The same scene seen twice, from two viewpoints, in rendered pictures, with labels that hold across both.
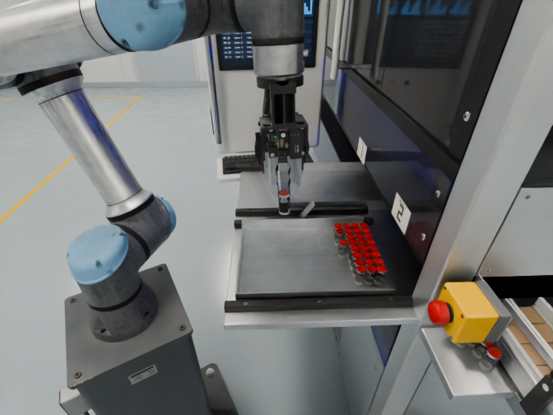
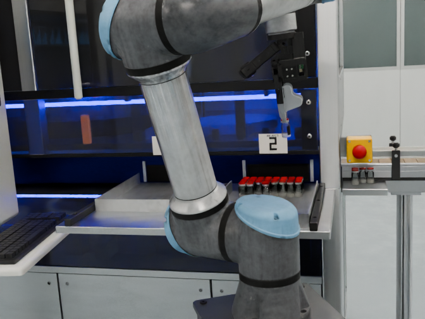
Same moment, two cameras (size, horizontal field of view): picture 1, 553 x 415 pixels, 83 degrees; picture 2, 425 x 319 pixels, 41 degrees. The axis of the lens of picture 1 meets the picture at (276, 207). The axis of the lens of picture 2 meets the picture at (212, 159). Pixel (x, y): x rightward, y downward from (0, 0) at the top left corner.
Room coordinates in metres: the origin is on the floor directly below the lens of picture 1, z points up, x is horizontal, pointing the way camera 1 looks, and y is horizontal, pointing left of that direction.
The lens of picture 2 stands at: (0.29, 1.37, 1.29)
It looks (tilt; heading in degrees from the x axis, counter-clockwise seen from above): 11 degrees down; 286
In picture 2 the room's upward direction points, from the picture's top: 3 degrees counter-clockwise
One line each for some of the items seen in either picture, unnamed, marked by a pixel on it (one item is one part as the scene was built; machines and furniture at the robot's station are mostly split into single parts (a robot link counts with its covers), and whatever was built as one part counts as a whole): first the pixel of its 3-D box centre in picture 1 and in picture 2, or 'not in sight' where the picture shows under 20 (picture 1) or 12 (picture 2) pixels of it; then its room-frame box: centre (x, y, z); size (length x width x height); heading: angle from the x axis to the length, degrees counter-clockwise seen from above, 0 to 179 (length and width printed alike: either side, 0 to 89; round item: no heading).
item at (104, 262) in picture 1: (106, 262); (264, 233); (0.49, 0.37, 0.96); 0.13 x 0.12 x 0.14; 163
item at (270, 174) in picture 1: (271, 178); (289, 103); (0.48, 0.01, 1.17); 0.06 x 0.03 x 0.09; 5
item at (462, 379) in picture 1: (471, 360); (364, 186); (0.32, -0.36, 0.87); 0.14 x 0.13 x 0.02; 92
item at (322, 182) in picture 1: (329, 184); (159, 190); (0.92, -0.18, 0.90); 0.34 x 0.26 x 0.04; 92
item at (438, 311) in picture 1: (441, 312); (359, 151); (0.33, -0.28, 0.99); 0.04 x 0.04 x 0.04; 2
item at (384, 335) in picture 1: (327, 160); (29, 230); (1.44, -0.25, 0.73); 1.98 x 0.01 x 0.25; 2
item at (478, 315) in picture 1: (467, 311); (359, 149); (0.33, -0.32, 1.00); 0.08 x 0.07 x 0.07; 92
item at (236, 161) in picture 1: (267, 160); (22, 235); (1.26, 0.04, 0.82); 0.40 x 0.14 x 0.02; 100
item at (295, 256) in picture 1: (308, 254); (265, 201); (0.57, -0.08, 0.90); 0.34 x 0.26 x 0.04; 92
